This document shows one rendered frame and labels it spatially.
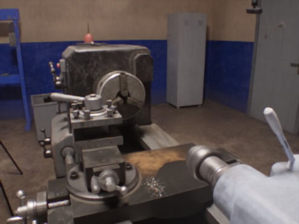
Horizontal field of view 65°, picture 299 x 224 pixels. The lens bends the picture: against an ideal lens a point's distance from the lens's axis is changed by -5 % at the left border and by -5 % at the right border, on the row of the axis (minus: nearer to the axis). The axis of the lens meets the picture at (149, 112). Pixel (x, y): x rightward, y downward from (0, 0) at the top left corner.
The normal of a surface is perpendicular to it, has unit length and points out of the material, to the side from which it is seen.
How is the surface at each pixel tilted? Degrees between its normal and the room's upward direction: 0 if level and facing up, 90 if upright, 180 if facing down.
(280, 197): 0
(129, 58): 90
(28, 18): 90
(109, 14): 90
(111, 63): 90
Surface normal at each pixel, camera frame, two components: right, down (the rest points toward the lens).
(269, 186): 0.00, -0.96
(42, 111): 0.46, 0.26
